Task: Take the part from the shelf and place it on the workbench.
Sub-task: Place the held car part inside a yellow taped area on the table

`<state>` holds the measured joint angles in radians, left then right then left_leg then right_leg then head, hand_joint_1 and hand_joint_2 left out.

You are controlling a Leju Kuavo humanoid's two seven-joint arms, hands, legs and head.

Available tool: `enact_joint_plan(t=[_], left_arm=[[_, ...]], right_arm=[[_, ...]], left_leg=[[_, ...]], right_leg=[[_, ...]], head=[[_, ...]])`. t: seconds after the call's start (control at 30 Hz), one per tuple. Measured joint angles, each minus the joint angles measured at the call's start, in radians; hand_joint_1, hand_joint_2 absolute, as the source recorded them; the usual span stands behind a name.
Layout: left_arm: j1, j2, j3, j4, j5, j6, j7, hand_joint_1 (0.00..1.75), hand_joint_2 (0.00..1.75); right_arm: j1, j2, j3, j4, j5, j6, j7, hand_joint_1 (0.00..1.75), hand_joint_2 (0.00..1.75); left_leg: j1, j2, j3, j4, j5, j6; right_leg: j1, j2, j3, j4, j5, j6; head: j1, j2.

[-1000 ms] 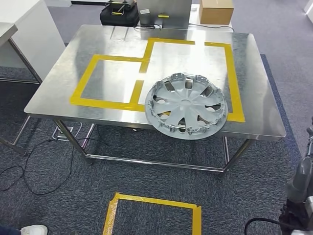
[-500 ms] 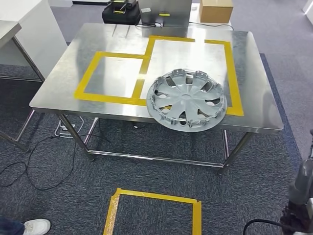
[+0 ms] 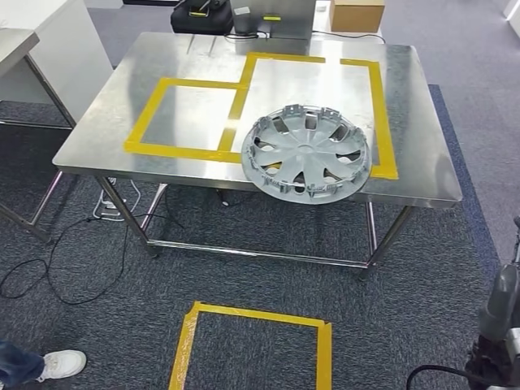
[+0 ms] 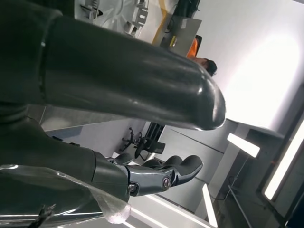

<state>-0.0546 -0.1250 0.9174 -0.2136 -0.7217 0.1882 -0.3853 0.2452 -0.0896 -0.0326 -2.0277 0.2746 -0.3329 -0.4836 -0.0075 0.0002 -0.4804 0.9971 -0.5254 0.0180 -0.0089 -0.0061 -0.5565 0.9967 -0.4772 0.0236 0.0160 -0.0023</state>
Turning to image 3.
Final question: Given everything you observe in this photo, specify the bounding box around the white power strip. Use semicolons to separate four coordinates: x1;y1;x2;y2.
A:
92;176;142;223

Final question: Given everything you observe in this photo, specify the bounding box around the brown cardboard box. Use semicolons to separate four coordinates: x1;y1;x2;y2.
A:
328;0;386;34

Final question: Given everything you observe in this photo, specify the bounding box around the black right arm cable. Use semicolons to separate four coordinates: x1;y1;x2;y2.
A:
406;364;488;390

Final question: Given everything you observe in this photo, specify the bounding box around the black bench cable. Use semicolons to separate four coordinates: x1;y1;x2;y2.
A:
310;30;387;46

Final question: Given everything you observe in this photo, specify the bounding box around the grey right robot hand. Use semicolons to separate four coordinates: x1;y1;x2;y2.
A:
478;214;520;345

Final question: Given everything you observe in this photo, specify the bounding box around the steel workbench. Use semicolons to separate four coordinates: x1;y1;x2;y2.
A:
53;31;463;283

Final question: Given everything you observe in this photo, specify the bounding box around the person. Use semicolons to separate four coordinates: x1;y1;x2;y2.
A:
0;340;87;390

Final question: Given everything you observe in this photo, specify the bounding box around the grey metal box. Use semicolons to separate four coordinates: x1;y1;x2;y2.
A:
230;0;317;41

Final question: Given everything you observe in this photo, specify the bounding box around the black bag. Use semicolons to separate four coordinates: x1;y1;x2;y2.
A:
171;0;235;37

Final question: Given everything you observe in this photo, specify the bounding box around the white desk with metal legs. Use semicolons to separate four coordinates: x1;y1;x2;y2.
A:
0;0;115;245

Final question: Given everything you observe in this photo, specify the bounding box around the white table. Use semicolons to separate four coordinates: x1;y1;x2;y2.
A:
312;0;386;44

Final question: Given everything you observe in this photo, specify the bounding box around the grey plastic wheel hubcap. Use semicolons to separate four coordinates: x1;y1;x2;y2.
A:
240;103;372;206

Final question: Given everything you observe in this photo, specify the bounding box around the black floor cable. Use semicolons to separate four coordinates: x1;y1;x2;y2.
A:
0;212;174;307

